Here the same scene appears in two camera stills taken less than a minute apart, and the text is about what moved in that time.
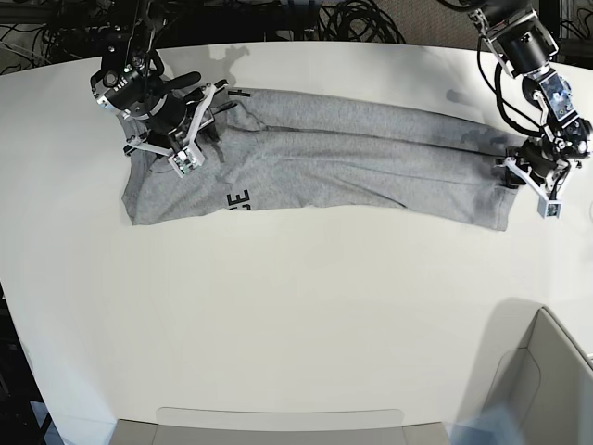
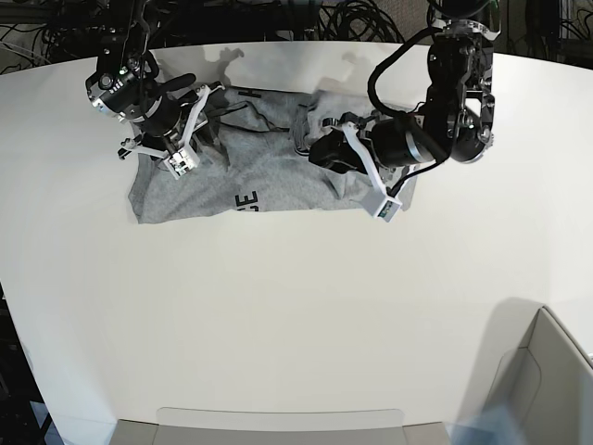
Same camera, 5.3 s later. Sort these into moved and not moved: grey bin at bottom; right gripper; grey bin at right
Moved: right gripper
Not moved: grey bin at bottom; grey bin at right
